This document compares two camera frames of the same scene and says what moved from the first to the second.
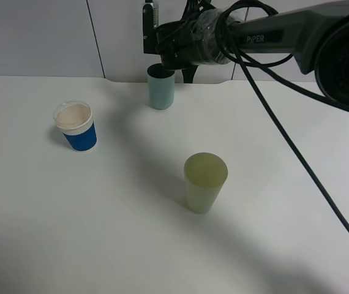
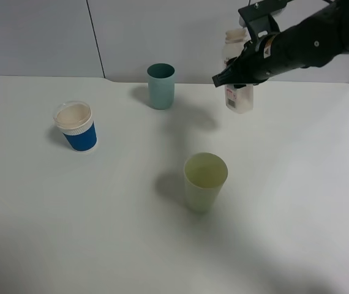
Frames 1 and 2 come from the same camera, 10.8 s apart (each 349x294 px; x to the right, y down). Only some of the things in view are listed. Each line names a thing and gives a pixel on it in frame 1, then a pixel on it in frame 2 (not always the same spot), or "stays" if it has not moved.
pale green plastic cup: [204, 176] stays
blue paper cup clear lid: [75, 119] stays
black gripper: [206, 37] to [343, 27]
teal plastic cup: [161, 86] stays
